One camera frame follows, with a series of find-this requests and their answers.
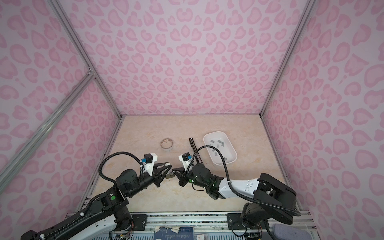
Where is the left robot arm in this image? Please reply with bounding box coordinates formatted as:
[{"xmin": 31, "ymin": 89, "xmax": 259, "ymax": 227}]
[{"xmin": 21, "ymin": 163, "xmax": 172, "ymax": 240}]

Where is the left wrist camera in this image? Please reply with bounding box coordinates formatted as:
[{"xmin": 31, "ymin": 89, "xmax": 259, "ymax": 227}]
[{"xmin": 142, "ymin": 153, "xmax": 158, "ymax": 177}]

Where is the grey cloth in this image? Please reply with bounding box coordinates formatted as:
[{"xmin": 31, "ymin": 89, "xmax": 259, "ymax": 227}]
[{"xmin": 273, "ymin": 224, "xmax": 312, "ymax": 240}]

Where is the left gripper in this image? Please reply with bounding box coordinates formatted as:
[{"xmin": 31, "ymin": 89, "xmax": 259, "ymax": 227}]
[{"xmin": 128, "ymin": 161, "xmax": 172, "ymax": 199}]

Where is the white plastic tray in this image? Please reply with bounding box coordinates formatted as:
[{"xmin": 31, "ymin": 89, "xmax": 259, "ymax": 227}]
[{"xmin": 203, "ymin": 131, "xmax": 238, "ymax": 166}]

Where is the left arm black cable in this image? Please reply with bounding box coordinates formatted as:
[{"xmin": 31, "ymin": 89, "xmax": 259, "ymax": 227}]
[{"xmin": 98, "ymin": 151, "xmax": 143, "ymax": 184}]

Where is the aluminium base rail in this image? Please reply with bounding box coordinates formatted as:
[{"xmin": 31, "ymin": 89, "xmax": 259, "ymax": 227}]
[{"xmin": 55, "ymin": 196, "xmax": 319, "ymax": 240}]

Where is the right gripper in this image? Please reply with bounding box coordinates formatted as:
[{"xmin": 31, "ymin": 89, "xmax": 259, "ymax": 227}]
[{"xmin": 170, "ymin": 166, "xmax": 208, "ymax": 189}]

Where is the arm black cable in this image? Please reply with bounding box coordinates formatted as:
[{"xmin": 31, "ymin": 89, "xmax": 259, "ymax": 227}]
[
  {"xmin": 185, "ymin": 145, "xmax": 302, "ymax": 217},
  {"xmin": 98, "ymin": 151, "xmax": 143, "ymax": 184}
]

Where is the black stapler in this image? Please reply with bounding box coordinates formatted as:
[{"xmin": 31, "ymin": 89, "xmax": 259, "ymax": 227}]
[{"xmin": 189, "ymin": 138, "xmax": 204, "ymax": 164}]

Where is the blue box on rail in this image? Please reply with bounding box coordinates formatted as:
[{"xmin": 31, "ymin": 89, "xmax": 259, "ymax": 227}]
[{"xmin": 153, "ymin": 227, "xmax": 194, "ymax": 240}]

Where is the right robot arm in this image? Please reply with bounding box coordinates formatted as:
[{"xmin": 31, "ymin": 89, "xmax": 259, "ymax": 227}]
[{"xmin": 172, "ymin": 164, "xmax": 301, "ymax": 229}]

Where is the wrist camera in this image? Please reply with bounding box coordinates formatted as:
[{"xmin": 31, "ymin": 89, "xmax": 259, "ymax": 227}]
[
  {"xmin": 142, "ymin": 153, "xmax": 158, "ymax": 177},
  {"xmin": 179, "ymin": 153, "xmax": 193, "ymax": 172}
]

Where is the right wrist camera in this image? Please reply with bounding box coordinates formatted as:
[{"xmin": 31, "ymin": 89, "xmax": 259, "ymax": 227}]
[{"xmin": 179, "ymin": 153, "xmax": 193, "ymax": 172}]

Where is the clear tape roll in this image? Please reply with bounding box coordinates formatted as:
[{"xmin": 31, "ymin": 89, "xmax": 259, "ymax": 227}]
[{"xmin": 160, "ymin": 138, "xmax": 174, "ymax": 151}]

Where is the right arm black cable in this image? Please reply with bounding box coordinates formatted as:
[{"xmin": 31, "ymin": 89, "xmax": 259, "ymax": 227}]
[{"xmin": 185, "ymin": 145, "xmax": 302, "ymax": 217}]

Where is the beige staple box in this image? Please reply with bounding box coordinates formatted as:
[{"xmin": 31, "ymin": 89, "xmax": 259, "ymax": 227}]
[{"xmin": 166, "ymin": 173, "xmax": 175, "ymax": 179}]

